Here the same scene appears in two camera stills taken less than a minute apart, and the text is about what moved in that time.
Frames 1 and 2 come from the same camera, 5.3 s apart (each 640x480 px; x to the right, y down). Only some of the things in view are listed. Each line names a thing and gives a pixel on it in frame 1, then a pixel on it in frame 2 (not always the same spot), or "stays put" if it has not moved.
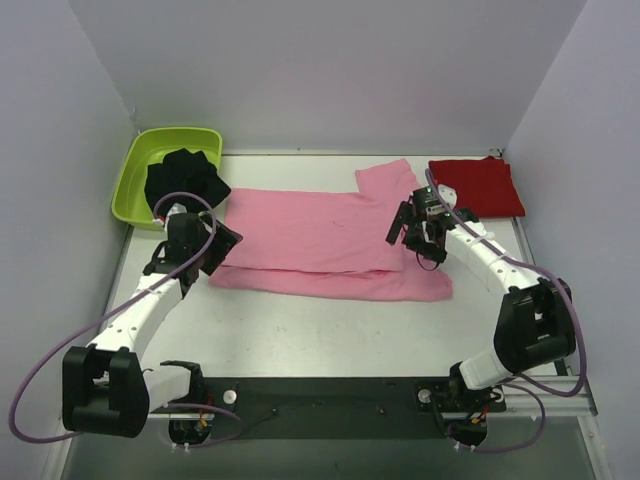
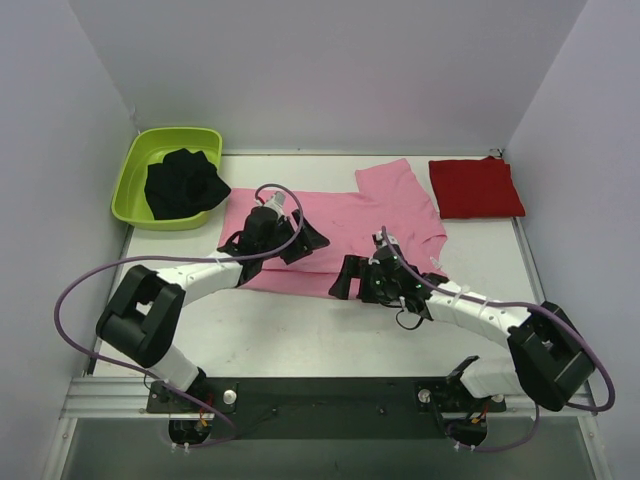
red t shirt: [483, 185] stays put
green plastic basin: [152, 146] stays put
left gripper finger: [225, 241] → [308, 239]
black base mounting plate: [337, 407] stays put
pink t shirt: [329, 244] stays put
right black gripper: [407, 226] → [365, 279]
